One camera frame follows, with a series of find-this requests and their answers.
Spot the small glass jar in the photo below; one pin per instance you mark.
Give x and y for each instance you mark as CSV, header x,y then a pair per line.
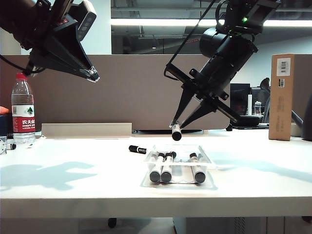
x,y
258,108

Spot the black computer monitor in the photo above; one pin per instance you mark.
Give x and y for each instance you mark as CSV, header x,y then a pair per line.
x,y
241,97

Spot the black oval base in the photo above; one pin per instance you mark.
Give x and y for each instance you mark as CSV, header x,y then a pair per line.
x,y
151,131

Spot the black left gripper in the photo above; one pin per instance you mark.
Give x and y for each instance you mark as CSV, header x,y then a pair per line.
x,y
44,26

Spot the black office chair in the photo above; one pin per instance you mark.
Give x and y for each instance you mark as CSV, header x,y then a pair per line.
x,y
265,84

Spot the white slim cylinder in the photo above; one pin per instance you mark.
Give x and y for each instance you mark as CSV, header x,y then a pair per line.
x,y
249,104

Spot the silver metal bracket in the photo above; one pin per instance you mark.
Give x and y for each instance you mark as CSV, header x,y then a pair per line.
x,y
2,145

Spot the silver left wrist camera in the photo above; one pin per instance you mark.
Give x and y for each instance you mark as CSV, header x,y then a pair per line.
x,y
86,19

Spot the brown desk partition panel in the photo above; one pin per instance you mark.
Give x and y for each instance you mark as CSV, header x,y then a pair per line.
x,y
122,97

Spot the tall cardboard box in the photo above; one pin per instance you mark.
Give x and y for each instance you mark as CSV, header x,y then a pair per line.
x,y
280,109

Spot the black round cushion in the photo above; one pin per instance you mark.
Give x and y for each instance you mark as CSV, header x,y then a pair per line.
x,y
248,121

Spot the black partition clamp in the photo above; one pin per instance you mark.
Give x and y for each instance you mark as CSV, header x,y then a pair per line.
x,y
229,127

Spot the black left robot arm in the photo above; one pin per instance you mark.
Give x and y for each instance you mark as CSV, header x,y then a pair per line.
x,y
14,17

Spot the dark blue bag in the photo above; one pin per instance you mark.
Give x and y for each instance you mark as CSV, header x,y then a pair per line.
x,y
5,124

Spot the red-label water bottle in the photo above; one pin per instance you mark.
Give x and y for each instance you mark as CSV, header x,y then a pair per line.
x,y
23,122

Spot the clear plastic packaging tray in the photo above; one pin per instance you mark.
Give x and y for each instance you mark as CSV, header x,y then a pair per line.
x,y
180,148

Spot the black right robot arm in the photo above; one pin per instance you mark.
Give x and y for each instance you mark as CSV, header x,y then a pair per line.
x,y
231,48

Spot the black-capped whiteboard marker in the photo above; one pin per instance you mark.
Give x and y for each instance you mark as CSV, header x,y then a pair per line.
x,y
176,135
154,176
137,149
200,177
166,176

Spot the long ceiling light strip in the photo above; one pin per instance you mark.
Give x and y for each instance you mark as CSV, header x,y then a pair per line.
x,y
146,22

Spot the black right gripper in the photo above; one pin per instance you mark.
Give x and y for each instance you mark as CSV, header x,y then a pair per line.
x,y
212,80

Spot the orange object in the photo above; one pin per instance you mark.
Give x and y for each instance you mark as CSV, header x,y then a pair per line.
x,y
3,110

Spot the black chair caster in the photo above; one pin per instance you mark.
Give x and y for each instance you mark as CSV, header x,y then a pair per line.
x,y
112,222

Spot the brown side partition panel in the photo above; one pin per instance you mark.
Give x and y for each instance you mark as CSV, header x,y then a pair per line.
x,y
302,78

